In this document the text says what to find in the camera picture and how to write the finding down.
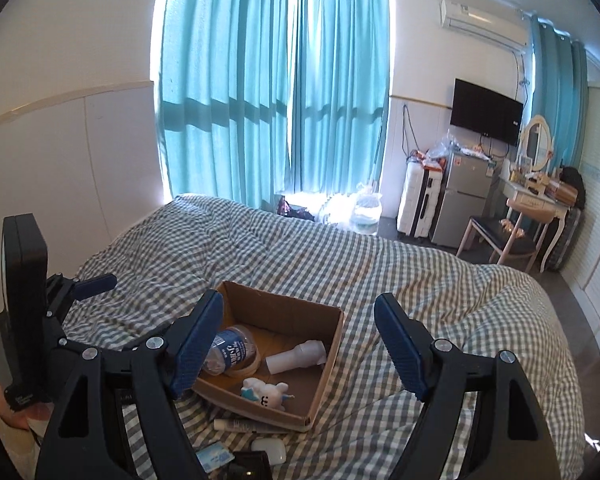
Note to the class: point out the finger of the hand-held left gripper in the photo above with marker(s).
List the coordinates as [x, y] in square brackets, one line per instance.
[97, 285]

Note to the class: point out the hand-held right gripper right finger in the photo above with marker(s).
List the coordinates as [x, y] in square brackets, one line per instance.
[400, 345]

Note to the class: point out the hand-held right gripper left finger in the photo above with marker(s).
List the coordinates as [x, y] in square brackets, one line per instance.
[195, 345]

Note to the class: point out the brown cardboard box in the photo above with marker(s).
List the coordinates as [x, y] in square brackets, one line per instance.
[290, 320]

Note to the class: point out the person's left hand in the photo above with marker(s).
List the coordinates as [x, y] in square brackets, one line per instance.
[15, 417]

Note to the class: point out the clear plastic bottle blue label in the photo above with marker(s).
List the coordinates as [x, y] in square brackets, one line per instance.
[230, 350]

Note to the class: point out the beige tape roll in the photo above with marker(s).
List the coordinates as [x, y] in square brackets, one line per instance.
[246, 369]

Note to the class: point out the grey checkered blanket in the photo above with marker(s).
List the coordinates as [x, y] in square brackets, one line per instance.
[380, 270]

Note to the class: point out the white and blue plush toy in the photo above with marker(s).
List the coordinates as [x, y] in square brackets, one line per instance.
[265, 395]

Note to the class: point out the white cream tube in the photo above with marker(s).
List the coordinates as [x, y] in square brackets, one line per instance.
[245, 425]

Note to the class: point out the white cylindrical tube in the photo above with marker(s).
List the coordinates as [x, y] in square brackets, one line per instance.
[295, 357]

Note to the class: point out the blue and white packet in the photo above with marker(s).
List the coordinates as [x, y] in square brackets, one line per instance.
[214, 457]

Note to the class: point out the white earbuds case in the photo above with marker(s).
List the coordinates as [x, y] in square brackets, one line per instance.
[270, 451]

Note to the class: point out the black wallet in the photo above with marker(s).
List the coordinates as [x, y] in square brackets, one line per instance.
[250, 467]

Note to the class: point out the clear plastic bag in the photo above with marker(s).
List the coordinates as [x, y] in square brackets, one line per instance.
[367, 210]
[447, 146]

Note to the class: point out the white suitcase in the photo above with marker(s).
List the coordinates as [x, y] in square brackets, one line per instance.
[415, 200]

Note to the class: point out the wooden chair dark seat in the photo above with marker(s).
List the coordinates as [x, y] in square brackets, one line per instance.
[500, 235]

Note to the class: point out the white plastic bag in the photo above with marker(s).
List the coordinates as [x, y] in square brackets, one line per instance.
[337, 210]

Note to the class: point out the silver small fridge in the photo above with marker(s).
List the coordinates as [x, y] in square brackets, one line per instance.
[460, 195]

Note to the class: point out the dark cloth bundle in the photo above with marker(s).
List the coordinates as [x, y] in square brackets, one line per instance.
[294, 209]

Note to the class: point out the orange snack bags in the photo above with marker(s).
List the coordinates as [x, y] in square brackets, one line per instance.
[422, 157]

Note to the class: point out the white dressing table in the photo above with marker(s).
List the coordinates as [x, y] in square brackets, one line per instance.
[530, 205]

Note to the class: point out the wooden desk organizer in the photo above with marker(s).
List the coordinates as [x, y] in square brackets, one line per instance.
[555, 187]

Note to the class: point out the wide teal curtain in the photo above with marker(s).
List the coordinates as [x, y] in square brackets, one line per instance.
[220, 85]

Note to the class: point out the black bag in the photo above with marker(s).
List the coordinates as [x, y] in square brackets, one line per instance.
[574, 180]

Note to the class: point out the white oval mirror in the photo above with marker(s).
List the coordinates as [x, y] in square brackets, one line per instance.
[536, 142]

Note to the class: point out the narrow teal curtain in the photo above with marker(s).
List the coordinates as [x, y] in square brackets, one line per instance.
[340, 100]

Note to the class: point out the teal curtain by wardrobe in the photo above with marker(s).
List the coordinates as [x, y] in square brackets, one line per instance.
[555, 90]

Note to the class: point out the white air conditioner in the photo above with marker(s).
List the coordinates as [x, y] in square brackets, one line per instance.
[480, 22]

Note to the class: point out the black wall television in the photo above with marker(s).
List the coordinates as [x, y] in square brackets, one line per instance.
[485, 110]

